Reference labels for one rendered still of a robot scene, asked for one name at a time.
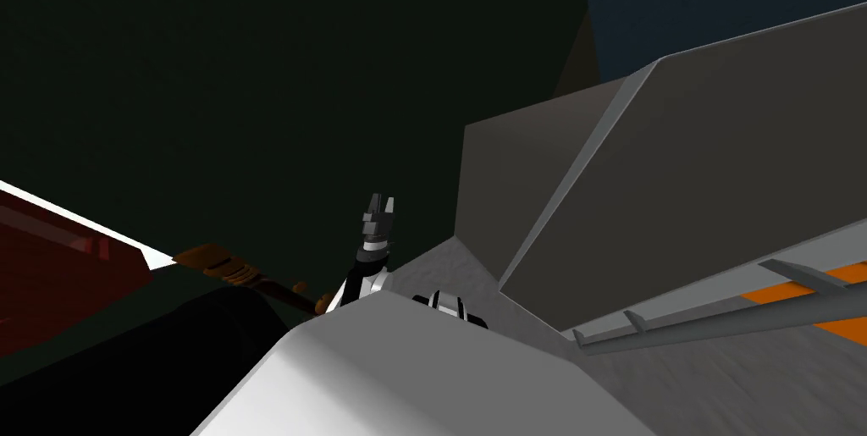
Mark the brown wooden turned piece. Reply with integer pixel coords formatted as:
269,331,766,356
172,242,337,317

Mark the grey cupboard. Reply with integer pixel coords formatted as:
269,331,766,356
453,76,646,283

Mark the orange flat panel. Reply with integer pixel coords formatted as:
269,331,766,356
741,262,867,348

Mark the grey handle bar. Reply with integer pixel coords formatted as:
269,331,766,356
572,258,867,357

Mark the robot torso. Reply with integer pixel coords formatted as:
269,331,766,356
189,290,660,436

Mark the dark red furniture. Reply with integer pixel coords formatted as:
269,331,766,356
0,181,179,360

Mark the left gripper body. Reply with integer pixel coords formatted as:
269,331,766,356
361,209,395,242

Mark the grey cupboard door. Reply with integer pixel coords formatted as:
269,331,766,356
497,2,867,344

